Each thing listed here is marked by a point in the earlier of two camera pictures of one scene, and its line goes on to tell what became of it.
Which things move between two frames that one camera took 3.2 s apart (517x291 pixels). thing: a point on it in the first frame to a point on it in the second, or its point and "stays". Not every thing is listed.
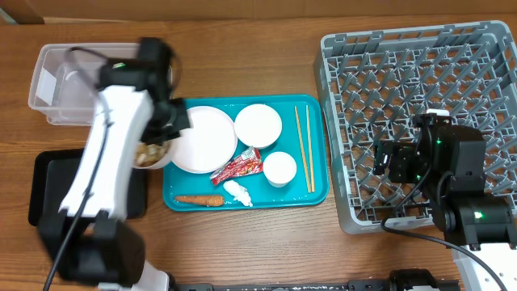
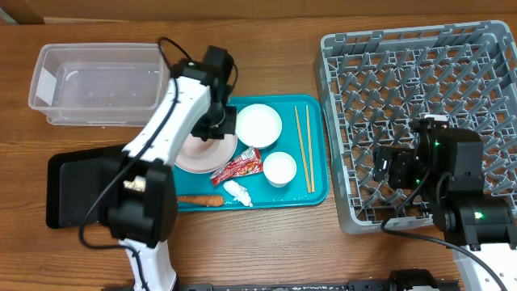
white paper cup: x=279 y=168 stays
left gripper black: x=153 y=137 to x=227 y=127
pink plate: x=209 y=145 stays
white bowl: x=258 y=125 stays
